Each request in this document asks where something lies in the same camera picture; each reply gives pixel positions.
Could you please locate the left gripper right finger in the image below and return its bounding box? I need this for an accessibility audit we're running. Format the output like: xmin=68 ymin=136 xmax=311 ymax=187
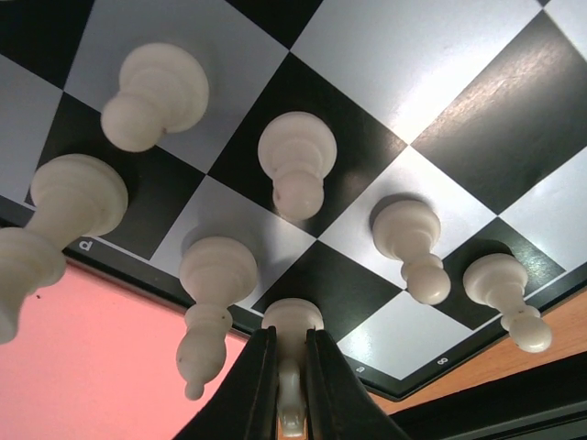
xmin=305 ymin=329 xmax=408 ymax=440

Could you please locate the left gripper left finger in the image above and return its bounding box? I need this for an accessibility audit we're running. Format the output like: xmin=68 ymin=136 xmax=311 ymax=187
xmin=174 ymin=326 xmax=278 ymax=440

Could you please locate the white knight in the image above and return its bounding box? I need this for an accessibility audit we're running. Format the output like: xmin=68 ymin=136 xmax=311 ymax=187
xmin=261 ymin=298 xmax=324 ymax=438

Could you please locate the white bishop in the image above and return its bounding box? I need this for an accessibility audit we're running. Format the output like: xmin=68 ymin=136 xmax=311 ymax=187
xmin=176 ymin=236 xmax=258 ymax=401

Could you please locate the white pawn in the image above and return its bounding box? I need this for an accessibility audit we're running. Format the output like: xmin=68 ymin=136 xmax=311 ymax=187
xmin=100 ymin=42 xmax=209 ymax=153
xmin=372 ymin=200 xmax=451 ymax=305
xmin=258 ymin=111 xmax=338 ymax=221
xmin=463 ymin=253 xmax=552 ymax=353

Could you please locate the white king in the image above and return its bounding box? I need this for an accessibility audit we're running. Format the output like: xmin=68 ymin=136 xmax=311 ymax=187
xmin=1 ymin=154 xmax=128 ymax=344

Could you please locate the pink plastic tray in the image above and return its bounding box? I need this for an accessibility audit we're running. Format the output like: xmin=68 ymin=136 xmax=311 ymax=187
xmin=0 ymin=256 xmax=258 ymax=440

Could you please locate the black white chessboard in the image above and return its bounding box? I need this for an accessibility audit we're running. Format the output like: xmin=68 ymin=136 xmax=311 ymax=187
xmin=1 ymin=1 xmax=586 ymax=400

